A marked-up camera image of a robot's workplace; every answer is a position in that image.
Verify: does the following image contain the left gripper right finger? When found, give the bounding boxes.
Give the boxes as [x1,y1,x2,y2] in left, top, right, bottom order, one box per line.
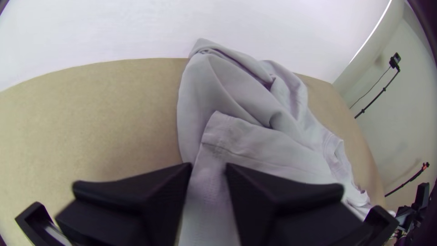
[225,162,373,246]

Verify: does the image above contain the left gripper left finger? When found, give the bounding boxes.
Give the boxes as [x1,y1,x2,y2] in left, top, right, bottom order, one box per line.
[56,162,193,246]

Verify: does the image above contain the black cable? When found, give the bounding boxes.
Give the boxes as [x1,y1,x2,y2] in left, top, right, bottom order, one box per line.
[349,66,392,110]

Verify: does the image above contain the black camera on stand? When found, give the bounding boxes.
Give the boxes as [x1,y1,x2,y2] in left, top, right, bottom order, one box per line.
[354,52,402,119]

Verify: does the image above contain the grey t-shirt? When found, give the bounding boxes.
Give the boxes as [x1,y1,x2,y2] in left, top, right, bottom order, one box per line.
[176,38,376,246]

